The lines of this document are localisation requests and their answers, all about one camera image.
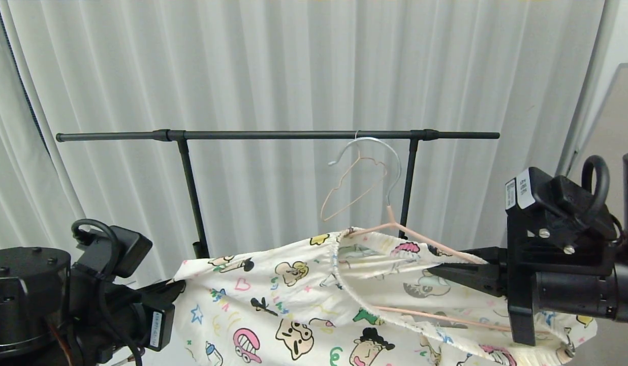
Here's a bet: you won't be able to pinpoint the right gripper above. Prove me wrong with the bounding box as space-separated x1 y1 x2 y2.
428 248 624 347

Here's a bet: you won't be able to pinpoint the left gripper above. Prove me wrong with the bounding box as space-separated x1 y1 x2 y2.
70 277 176 359

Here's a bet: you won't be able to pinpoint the pink clothes hanger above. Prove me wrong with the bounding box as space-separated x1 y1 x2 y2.
320 131 389 223
328 137 514 334

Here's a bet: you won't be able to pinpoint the cream printed shorts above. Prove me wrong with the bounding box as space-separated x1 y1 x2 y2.
173 229 598 366

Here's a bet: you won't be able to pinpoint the black clothes rack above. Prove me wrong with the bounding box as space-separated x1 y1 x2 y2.
56 129 500 260

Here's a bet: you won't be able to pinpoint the white curtain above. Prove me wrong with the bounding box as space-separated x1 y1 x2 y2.
0 0 619 285

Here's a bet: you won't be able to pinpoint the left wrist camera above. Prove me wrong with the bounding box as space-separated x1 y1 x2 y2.
73 224 153 288

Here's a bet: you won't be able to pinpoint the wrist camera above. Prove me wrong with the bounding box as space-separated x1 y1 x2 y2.
505 167 619 275
73 224 153 288

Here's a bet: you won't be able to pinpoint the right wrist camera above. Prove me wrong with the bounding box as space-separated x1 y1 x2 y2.
505 167 619 275

